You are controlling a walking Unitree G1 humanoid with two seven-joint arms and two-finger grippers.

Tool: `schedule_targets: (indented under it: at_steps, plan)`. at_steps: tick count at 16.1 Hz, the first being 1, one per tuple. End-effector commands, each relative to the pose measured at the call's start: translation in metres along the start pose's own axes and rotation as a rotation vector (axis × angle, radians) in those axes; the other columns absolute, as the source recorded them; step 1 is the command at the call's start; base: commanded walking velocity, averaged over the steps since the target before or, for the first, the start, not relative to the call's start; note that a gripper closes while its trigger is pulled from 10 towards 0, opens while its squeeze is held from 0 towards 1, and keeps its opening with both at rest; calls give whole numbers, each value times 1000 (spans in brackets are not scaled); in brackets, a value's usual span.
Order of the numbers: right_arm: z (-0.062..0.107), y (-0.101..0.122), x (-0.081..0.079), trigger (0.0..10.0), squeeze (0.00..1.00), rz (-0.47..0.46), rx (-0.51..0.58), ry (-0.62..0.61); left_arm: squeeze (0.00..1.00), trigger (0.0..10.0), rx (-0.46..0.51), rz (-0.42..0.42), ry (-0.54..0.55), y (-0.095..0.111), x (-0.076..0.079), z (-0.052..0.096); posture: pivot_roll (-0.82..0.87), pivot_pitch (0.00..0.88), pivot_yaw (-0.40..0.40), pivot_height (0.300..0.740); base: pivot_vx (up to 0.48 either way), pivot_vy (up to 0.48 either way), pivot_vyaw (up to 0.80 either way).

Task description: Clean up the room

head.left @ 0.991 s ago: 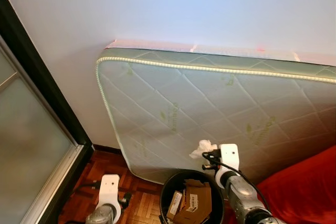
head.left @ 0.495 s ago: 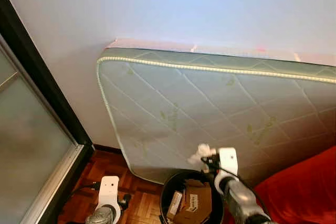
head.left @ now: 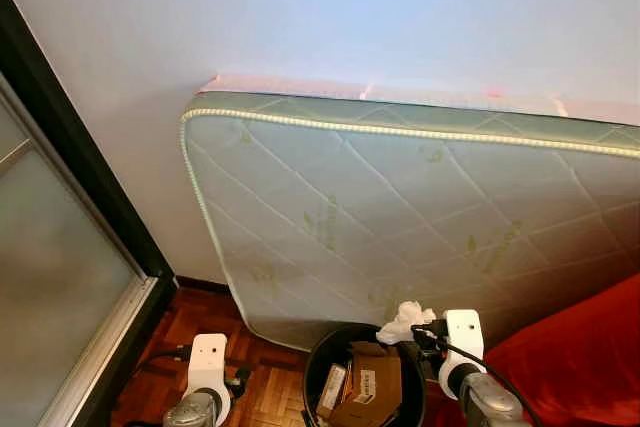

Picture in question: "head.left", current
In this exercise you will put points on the small white labelled box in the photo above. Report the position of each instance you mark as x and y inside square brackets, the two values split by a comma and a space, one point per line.
[332, 389]

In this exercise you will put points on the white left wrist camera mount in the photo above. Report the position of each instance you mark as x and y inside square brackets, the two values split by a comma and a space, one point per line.
[208, 362]

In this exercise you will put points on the frosted glass sliding door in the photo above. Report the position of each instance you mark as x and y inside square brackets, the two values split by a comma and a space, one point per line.
[50, 277]

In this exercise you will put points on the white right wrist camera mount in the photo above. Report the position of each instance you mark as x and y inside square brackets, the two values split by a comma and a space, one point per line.
[464, 337]

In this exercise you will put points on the black door frame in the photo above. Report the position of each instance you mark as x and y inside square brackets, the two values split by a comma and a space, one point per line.
[80, 147]

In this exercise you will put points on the white tissue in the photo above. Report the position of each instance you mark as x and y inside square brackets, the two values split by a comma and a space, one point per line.
[403, 323]

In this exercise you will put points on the large red cushion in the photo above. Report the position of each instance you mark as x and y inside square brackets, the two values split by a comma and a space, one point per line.
[580, 357]

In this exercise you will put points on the brown cardboard box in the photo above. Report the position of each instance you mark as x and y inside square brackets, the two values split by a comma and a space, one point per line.
[375, 387]

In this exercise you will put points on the black round trash bin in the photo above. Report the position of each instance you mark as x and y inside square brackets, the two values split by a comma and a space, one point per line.
[315, 367]

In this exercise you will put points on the white green quilted mattress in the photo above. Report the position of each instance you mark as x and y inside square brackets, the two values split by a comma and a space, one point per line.
[400, 207]

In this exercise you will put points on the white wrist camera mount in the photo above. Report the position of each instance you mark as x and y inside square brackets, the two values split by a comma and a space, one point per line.
[208, 362]
[464, 337]

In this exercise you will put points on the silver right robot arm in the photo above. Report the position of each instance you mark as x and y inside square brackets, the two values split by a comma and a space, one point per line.
[485, 402]

